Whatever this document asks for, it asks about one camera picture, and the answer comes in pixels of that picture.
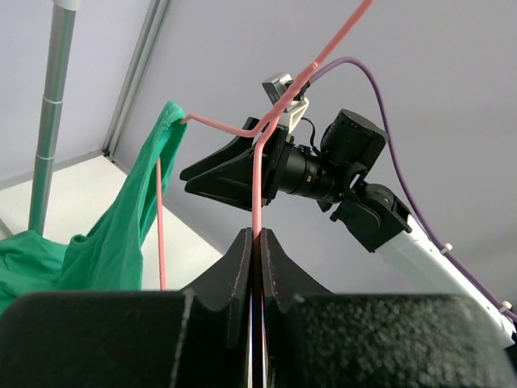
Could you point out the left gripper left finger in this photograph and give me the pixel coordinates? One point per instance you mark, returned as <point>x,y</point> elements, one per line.
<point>215,349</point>

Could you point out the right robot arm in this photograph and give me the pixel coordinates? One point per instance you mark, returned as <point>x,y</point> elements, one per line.
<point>333,173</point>

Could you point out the pink wire hanger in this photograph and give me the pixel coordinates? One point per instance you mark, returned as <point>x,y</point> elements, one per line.
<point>266,126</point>

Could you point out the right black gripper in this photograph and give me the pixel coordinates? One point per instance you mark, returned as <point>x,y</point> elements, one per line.
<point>226,175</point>

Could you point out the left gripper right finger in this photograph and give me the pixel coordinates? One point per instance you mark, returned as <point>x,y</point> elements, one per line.
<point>285,286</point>

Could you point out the green tank top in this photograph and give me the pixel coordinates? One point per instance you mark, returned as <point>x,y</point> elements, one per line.
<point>109,256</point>

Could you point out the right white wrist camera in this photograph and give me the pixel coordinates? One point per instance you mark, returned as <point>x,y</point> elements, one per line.
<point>293,105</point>

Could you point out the metal clothes rack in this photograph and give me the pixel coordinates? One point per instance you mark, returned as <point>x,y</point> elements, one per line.
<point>61,35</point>

